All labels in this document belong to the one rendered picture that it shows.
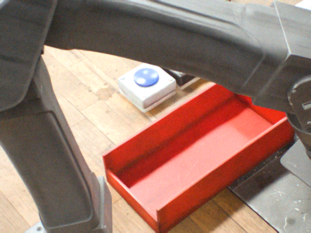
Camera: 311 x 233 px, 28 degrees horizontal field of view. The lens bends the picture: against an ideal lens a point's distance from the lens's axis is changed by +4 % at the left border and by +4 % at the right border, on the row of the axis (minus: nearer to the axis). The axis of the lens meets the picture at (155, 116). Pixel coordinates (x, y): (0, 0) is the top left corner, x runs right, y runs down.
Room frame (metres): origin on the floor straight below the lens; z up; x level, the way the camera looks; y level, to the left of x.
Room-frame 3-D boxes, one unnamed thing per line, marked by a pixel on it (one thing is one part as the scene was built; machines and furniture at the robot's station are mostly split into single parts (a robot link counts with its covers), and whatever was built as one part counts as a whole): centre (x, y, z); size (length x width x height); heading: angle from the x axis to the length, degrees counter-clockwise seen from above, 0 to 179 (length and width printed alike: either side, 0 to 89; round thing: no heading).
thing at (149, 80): (0.69, 0.01, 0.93); 0.04 x 0.04 x 0.02
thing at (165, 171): (0.54, -0.06, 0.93); 0.25 x 0.12 x 0.06; 126
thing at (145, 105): (0.69, 0.01, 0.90); 0.07 x 0.07 x 0.06; 36
